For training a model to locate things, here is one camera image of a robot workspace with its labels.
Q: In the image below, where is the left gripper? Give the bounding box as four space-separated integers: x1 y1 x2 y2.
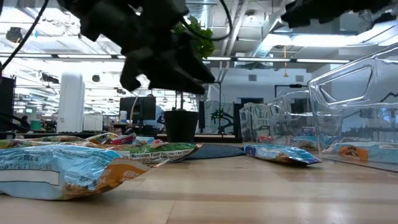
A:
57 0 216 96

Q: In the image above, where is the light blue granola bar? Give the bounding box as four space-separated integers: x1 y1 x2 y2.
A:
0 144 152 201
292 135 321 152
132 136 164 146
243 143 323 166

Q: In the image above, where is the multicoloured granola bar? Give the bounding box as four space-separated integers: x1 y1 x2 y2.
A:
256 134 276 144

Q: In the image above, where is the black monitor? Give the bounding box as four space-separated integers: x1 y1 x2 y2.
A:
119 96 157 123

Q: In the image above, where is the person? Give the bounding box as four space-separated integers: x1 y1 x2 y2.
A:
146 93 167 130

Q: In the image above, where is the green plant in black pot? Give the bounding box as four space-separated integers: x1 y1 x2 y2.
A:
164 14 216 143

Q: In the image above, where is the ceiling light strip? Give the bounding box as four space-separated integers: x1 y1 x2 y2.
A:
0 53 352 64

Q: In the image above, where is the white cabinet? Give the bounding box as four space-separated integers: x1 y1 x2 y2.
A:
82 113 104 132

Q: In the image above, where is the white column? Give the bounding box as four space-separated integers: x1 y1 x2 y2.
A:
57 71 86 134

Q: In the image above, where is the round dark blue mat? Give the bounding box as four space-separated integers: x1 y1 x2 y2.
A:
185 142 246 161

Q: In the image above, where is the large clear plastic bin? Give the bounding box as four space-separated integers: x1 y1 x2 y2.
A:
307 43 398 174

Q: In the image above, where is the black panel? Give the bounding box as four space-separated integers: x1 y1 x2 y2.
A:
0 75 16 132

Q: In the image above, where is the silver air duct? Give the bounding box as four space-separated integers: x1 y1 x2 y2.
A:
253 18 290 58

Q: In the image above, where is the yellow hanging cord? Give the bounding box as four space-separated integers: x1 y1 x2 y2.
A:
282 45 289 78

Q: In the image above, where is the black stand frame with lamp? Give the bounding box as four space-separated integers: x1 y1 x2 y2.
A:
274 83 312 99

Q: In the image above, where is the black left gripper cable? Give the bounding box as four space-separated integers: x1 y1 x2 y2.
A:
182 0 234 42

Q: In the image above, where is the black metal table frame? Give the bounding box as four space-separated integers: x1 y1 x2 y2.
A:
155 133 243 144

